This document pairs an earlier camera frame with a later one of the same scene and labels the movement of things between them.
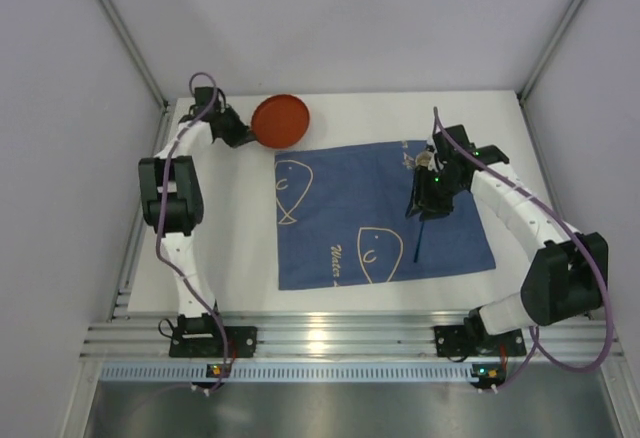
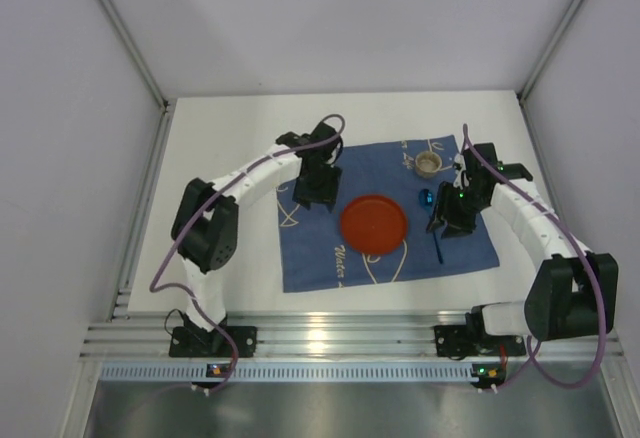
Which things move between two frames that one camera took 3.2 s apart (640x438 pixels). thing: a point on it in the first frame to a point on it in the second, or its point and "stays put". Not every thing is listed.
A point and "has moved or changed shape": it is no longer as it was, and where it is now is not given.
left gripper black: (235, 133) to (316, 193)
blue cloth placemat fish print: (342, 220) stays put
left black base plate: (202, 337) stays put
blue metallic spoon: (421, 218) has moved or changed shape
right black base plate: (456, 343) stays put
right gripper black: (431, 198) to (451, 216)
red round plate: (280, 121) to (373, 224)
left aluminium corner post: (123, 33) stays put
